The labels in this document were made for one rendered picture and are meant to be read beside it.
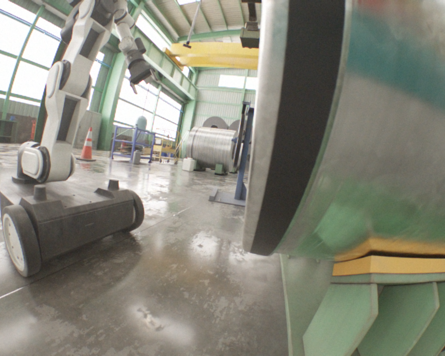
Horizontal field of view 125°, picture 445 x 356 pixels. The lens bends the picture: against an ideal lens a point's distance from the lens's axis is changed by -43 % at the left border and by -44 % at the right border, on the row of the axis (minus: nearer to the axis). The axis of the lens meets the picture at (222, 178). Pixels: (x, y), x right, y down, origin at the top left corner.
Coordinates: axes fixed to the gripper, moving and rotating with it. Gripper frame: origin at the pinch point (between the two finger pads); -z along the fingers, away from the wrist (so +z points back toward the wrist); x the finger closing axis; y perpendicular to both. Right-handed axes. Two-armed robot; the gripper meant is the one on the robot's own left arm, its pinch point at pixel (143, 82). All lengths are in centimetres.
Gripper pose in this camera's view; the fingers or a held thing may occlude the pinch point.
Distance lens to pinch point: 93.7
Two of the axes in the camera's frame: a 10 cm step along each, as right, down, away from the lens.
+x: 8.8, -4.5, -1.2
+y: 1.3, -0.2, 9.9
